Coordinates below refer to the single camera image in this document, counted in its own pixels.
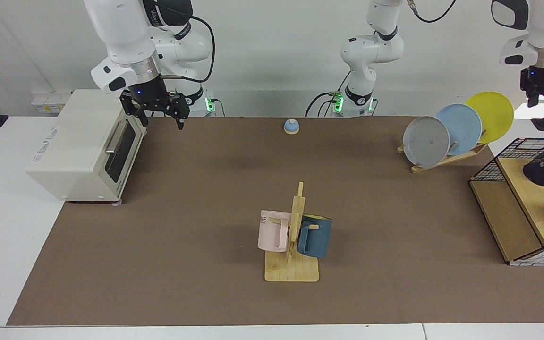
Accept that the wooden cup stand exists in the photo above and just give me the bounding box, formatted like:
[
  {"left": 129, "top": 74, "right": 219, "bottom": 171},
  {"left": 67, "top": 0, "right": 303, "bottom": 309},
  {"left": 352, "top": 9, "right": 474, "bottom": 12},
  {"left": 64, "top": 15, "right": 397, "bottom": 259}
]
[{"left": 264, "top": 182, "right": 320, "bottom": 283}]

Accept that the yellow plate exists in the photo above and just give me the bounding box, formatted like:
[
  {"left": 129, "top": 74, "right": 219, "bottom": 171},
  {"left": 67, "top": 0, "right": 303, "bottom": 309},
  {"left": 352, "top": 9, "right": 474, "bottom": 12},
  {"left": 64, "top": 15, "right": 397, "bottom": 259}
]
[{"left": 466, "top": 91, "right": 514, "bottom": 145}]

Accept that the light blue plate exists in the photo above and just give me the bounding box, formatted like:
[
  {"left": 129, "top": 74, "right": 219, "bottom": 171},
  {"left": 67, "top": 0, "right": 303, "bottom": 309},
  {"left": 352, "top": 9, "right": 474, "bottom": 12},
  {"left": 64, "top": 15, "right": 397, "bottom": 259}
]
[{"left": 435, "top": 104, "right": 483, "bottom": 156}]

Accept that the pale toaster oven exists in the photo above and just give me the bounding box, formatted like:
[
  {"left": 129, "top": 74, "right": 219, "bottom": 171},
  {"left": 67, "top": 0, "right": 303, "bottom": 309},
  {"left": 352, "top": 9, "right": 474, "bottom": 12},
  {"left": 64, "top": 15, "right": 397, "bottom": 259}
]
[{"left": 25, "top": 89, "right": 148, "bottom": 204}]

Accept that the brown table cloth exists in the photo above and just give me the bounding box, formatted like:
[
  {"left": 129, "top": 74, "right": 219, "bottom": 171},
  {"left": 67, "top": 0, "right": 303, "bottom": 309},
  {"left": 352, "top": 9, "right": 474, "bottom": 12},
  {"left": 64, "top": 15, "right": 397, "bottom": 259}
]
[{"left": 7, "top": 116, "right": 544, "bottom": 326}]

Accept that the grey plate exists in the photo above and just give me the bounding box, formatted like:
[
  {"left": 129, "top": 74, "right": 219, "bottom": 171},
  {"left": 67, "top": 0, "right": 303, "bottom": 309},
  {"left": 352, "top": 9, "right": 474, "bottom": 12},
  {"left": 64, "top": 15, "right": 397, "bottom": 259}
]
[{"left": 402, "top": 116, "right": 451, "bottom": 168}]

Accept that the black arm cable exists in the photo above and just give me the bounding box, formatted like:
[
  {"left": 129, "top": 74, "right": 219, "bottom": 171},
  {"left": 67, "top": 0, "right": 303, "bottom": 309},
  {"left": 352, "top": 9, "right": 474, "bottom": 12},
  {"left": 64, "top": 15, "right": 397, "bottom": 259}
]
[
  {"left": 161, "top": 14, "right": 216, "bottom": 84},
  {"left": 407, "top": 0, "right": 458, "bottom": 24}
]

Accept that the dark blue cup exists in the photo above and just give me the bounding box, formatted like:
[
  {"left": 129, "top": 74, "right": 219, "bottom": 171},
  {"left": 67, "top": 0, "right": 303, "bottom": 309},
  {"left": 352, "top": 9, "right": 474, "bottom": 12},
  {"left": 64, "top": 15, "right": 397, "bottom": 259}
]
[{"left": 297, "top": 214, "right": 332, "bottom": 259}]

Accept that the wooden plate rack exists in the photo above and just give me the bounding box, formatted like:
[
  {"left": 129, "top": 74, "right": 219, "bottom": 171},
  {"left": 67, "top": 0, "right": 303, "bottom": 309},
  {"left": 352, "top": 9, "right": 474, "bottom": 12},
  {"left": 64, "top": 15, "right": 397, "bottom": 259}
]
[{"left": 397, "top": 142, "right": 488, "bottom": 174}]

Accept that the wire basket with wooden floor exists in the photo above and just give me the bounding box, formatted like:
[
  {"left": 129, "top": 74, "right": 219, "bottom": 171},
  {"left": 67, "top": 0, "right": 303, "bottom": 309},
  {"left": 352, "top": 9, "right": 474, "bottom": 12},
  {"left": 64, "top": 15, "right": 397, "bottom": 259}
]
[{"left": 469, "top": 138, "right": 544, "bottom": 267}]

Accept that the white wall socket box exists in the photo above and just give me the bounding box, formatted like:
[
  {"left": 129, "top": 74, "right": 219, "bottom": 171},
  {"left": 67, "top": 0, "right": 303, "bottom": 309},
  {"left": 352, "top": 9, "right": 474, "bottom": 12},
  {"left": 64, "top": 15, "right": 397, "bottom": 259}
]
[{"left": 31, "top": 91, "right": 73, "bottom": 115}]

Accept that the pink cup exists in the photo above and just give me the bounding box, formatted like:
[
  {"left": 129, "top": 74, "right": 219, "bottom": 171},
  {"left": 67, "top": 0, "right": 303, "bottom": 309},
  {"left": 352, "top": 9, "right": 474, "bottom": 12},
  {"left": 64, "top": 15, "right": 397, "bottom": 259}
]
[{"left": 257, "top": 210, "right": 293, "bottom": 253}]

